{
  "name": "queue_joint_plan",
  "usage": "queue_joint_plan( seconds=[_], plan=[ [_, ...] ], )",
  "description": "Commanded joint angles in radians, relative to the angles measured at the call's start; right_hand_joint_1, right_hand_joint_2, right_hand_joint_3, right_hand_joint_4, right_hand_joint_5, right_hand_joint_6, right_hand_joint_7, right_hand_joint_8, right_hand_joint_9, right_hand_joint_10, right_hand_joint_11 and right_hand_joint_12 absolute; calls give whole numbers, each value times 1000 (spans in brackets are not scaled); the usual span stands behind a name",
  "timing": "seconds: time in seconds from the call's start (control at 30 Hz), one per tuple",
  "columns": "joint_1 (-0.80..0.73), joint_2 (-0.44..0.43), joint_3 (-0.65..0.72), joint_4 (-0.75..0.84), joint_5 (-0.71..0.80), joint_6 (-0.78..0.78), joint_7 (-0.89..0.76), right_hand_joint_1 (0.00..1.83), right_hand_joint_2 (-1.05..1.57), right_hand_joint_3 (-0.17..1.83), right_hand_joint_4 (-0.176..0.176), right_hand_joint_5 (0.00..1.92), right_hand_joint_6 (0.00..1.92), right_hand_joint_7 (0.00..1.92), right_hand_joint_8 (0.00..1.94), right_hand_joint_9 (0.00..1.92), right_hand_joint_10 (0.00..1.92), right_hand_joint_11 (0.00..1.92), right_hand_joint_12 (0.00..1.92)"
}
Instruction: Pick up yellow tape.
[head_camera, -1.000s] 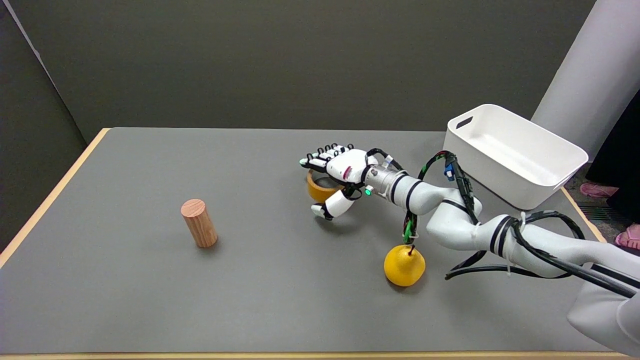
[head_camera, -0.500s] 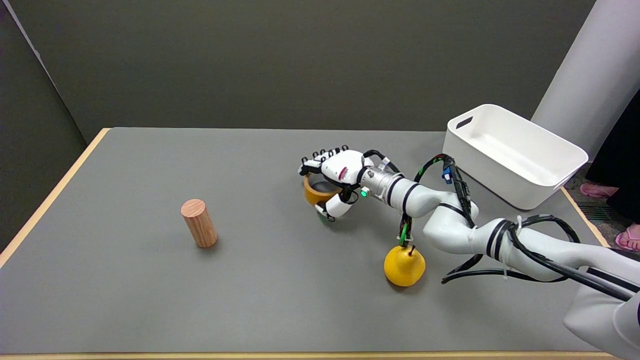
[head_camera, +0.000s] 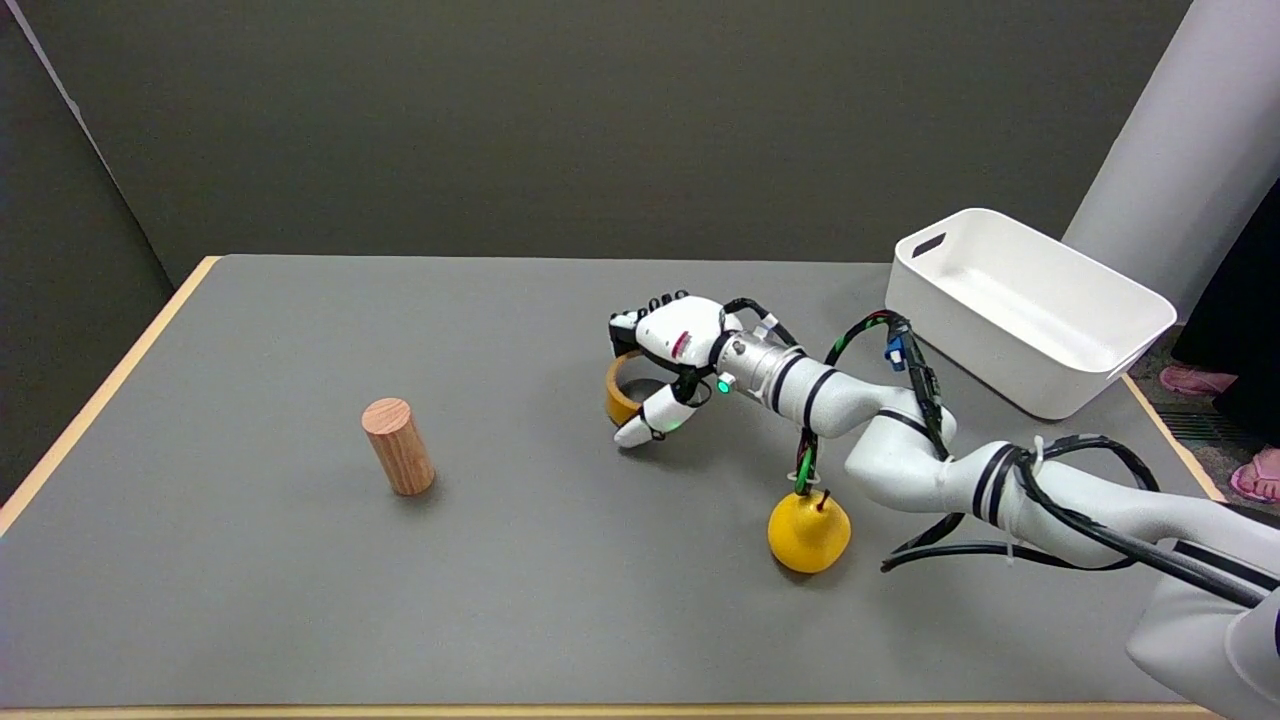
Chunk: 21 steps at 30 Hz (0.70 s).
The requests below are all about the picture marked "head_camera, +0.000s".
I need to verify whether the yellow pear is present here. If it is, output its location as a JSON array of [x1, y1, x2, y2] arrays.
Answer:
[[767, 488, 852, 575]]

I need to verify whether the pink sandal foot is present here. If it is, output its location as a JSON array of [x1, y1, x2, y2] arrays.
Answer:
[[1160, 364, 1239, 398], [1229, 447, 1280, 504]]

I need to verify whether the white round pillar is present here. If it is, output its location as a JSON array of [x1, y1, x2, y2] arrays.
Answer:
[[1060, 0, 1280, 323]]

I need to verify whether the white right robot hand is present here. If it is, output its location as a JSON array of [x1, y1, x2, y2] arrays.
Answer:
[[608, 292, 746, 449]]

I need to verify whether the white plastic bin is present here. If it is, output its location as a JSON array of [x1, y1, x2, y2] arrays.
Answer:
[[884, 207, 1177, 421]]

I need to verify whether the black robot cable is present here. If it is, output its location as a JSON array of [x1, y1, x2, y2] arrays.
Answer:
[[790, 310, 1271, 609]]

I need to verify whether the wooden cylinder block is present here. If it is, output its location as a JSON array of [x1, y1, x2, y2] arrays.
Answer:
[[361, 398, 436, 497]]

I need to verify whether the yellow tape roll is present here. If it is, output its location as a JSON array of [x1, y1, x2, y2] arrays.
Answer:
[[605, 348, 673, 427]]

